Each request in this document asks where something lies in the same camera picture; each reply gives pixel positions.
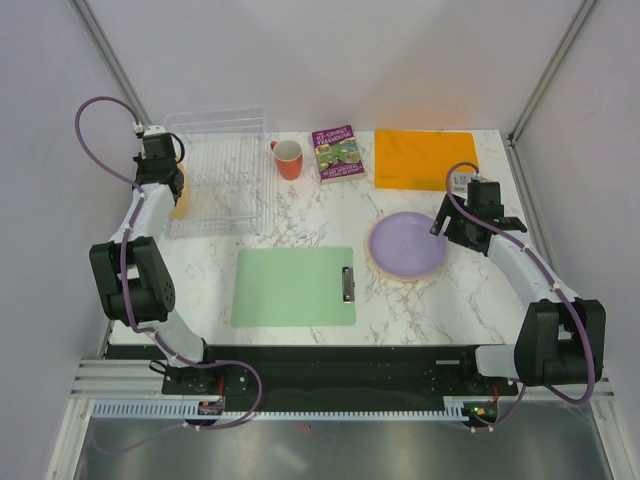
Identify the aluminium frame post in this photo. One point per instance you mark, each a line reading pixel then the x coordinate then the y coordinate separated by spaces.
pixel 103 46
pixel 571 34

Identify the tan plate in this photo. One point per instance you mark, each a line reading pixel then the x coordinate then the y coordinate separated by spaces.
pixel 181 208

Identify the purple plate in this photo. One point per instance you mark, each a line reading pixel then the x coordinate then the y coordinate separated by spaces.
pixel 405 225

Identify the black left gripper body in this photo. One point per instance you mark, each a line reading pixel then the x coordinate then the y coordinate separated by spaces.
pixel 141 169

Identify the white slotted cable duct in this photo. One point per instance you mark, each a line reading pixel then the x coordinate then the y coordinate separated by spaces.
pixel 218 408

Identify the orange mug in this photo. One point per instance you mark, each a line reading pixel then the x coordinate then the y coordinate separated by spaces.
pixel 288 158

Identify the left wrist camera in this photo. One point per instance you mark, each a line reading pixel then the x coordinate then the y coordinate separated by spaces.
pixel 142 131

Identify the purple paperback book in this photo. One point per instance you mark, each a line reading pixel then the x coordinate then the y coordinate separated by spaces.
pixel 337 155

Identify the orange mat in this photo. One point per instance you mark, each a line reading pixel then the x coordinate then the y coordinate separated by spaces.
pixel 419 160

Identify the small white label card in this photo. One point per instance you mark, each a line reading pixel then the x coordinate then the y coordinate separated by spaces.
pixel 459 182

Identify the right aluminium frame post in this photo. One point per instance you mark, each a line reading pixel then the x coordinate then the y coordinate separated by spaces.
pixel 571 34

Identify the white wire dish rack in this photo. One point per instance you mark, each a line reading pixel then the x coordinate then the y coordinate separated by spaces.
pixel 228 168

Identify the pink plate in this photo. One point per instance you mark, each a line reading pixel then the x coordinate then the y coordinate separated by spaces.
pixel 406 260

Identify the left aluminium frame post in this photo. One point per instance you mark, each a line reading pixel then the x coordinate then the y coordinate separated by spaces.
pixel 103 46

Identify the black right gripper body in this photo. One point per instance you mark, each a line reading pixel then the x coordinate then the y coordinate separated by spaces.
pixel 459 232

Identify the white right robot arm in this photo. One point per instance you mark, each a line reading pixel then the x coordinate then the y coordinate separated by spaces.
pixel 561 338

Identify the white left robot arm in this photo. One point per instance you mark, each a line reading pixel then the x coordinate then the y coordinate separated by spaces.
pixel 132 279

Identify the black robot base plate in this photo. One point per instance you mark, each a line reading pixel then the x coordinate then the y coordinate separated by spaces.
pixel 351 378

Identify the green clipboard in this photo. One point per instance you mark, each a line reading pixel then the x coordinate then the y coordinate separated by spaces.
pixel 294 287

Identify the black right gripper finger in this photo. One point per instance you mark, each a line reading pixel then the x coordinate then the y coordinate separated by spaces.
pixel 440 225
pixel 453 208

